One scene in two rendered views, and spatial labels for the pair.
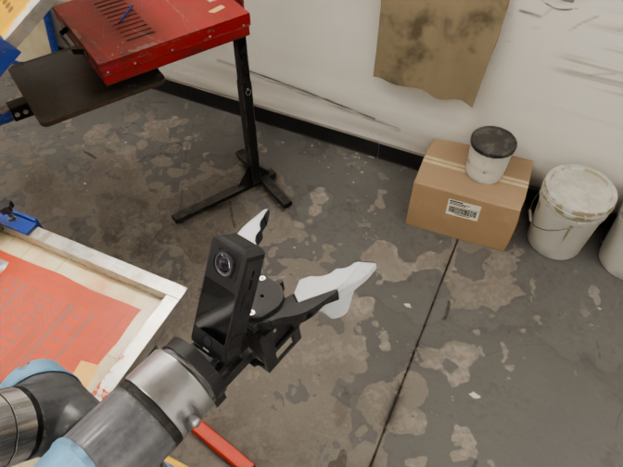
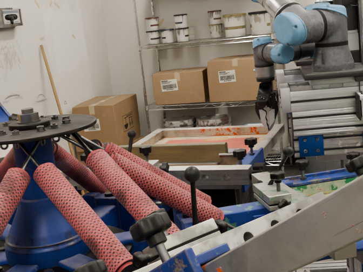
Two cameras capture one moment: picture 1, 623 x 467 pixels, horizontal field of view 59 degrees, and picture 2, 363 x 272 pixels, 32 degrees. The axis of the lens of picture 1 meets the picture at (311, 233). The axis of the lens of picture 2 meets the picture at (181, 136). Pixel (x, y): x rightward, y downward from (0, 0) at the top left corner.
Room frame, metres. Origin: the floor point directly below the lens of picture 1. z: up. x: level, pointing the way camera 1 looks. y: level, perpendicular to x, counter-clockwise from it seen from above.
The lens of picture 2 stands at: (0.90, 3.17, 1.53)
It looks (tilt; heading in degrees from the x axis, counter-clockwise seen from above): 11 degrees down; 265
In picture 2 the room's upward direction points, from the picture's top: 6 degrees counter-clockwise
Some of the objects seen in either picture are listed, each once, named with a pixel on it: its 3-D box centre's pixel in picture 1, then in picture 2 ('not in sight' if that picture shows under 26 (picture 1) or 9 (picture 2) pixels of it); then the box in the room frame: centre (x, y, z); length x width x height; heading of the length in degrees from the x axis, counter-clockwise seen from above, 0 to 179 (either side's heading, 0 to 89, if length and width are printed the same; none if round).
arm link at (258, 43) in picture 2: not in sight; (263, 52); (0.35, 0.74, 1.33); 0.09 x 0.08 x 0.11; 110
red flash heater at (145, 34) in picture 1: (157, 18); not in sight; (1.93, 0.57, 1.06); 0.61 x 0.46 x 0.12; 125
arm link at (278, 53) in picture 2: not in sight; (281, 53); (0.30, 0.83, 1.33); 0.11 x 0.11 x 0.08; 20
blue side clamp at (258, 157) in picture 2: not in sight; (247, 168); (0.52, 1.12, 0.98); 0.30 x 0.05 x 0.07; 65
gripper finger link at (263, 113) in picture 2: not in sight; (265, 118); (0.36, 0.72, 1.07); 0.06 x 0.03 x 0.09; 65
